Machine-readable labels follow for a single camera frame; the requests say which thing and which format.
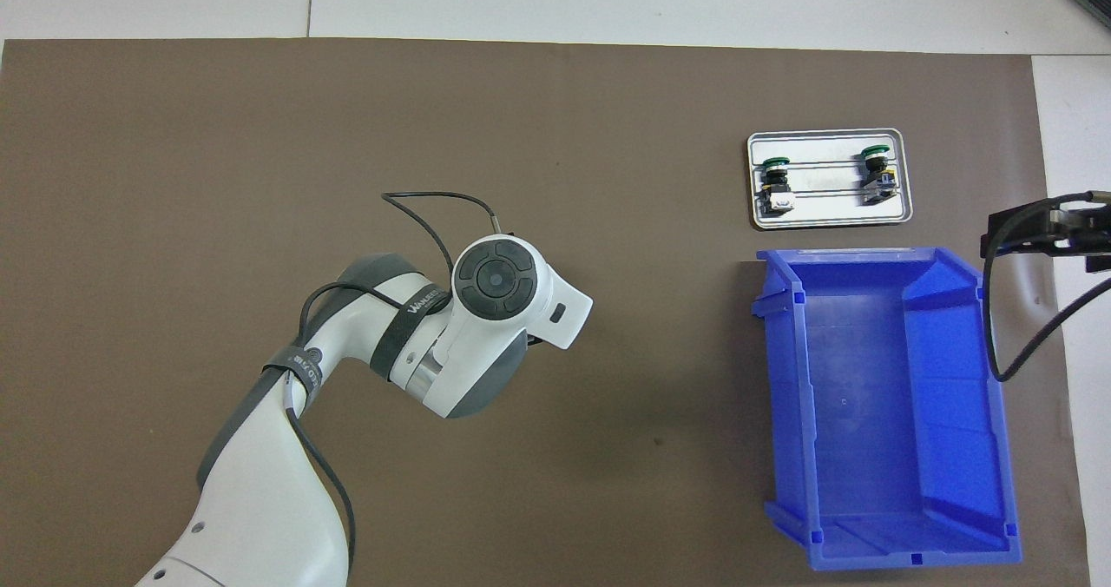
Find silver metal tray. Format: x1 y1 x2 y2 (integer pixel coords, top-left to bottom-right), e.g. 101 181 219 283
746 128 914 229

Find blue plastic storage bin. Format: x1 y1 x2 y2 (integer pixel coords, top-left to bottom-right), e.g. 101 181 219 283
751 247 1023 571

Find brown table mat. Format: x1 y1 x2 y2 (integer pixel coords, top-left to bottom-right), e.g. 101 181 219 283
0 38 1093 587

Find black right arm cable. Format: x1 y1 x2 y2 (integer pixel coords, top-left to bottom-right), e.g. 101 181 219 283
983 191 1111 383

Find green push button switch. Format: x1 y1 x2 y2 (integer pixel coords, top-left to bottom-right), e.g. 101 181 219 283
758 156 796 216
859 145 897 206

